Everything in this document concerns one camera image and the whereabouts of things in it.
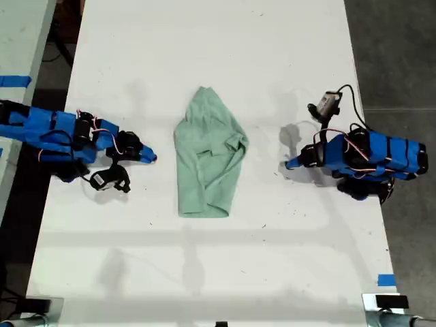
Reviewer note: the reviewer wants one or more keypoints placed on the silver table clamp plate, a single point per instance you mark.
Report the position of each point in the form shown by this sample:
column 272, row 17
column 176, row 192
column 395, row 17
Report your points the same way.
column 368, row 302
column 57, row 306

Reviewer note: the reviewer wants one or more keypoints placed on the black camera stalk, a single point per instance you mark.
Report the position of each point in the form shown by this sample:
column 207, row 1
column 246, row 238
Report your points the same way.
column 325, row 127

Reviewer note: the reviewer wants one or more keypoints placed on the pale green t-shirt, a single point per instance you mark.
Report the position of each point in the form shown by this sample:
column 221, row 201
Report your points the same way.
column 207, row 156

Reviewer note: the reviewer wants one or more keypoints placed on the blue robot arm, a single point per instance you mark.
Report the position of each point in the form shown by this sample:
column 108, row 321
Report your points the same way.
column 51, row 131
column 381, row 155

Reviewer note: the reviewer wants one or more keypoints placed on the small black box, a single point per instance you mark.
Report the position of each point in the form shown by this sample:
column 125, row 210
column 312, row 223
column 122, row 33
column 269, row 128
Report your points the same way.
column 37, row 305
column 391, row 301

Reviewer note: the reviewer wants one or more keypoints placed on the tiny black edge block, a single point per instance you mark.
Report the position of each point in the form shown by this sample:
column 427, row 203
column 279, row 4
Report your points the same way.
column 221, row 324

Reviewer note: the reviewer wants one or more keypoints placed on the short blue tape piece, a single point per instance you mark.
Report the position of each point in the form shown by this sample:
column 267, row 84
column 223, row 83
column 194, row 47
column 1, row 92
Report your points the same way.
column 386, row 280

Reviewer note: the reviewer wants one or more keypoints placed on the long blue tape strip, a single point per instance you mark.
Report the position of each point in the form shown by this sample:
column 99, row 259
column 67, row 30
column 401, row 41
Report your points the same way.
column 15, row 81

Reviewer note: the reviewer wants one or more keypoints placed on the white side table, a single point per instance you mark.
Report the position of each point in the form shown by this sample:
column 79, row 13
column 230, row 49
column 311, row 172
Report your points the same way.
column 20, row 34

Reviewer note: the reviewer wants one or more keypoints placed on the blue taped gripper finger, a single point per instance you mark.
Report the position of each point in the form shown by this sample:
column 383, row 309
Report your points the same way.
column 295, row 163
column 144, row 160
column 149, row 153

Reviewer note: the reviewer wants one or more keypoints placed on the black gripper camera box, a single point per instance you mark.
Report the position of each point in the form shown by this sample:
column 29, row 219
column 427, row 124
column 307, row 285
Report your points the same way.
column 105, row 178
column 327, row 104

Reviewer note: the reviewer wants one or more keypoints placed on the grey metal tube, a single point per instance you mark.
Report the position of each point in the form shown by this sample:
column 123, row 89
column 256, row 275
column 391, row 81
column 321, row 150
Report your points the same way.
column 24, row 322
column 391, row 320

